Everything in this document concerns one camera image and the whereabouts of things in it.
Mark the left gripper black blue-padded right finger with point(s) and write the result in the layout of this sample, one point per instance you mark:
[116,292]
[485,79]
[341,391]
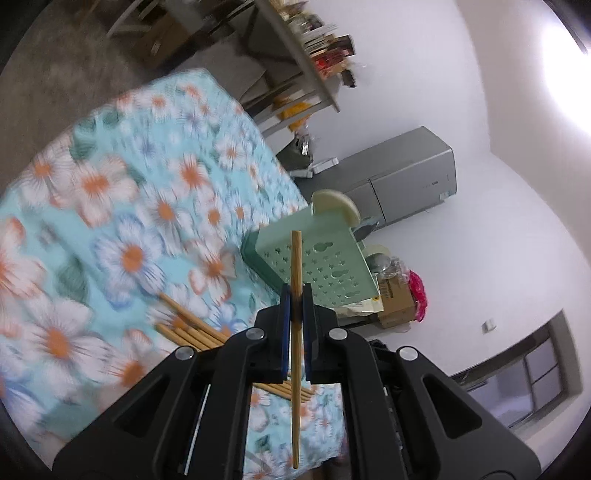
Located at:
[333,355]

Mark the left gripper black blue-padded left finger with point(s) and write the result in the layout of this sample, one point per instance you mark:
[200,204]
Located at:
[255,355]

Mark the wooden chopstick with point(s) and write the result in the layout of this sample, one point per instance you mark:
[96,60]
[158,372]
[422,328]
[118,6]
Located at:
[177,321]
[192,319]
[296,287]
[202,341]

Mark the cream ceramic soup spoon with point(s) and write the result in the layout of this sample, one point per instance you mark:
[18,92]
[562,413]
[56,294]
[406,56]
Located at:
[325,200]

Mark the green perforated utensil basket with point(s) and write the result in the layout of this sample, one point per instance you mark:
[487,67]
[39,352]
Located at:
[333,262]

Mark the pink plastic bag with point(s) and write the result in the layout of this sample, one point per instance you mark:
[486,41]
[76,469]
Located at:
[418,292]

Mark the floral light-blue tablecloth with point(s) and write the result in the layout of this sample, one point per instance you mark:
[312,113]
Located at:
[139,207]

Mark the grey refrigerator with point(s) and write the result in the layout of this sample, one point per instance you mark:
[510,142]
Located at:
[393,180]

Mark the yellow plastic bag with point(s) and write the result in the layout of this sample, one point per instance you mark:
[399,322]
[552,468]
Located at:
[292,111]

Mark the white long table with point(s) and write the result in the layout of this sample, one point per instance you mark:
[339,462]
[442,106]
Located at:
[266,37]

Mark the clutter pile on table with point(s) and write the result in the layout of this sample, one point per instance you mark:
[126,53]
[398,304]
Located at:
[329,52]

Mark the brown cardboard box under table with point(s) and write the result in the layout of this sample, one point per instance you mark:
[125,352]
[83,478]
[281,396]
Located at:
[163,39]

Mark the cardboard box by wall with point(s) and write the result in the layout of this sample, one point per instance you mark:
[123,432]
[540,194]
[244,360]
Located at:
[398,302]

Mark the white wall switch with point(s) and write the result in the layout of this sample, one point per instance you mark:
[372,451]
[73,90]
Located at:
[489,326]

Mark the dark window frame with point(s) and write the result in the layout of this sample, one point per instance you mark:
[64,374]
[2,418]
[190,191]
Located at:
[530,379]

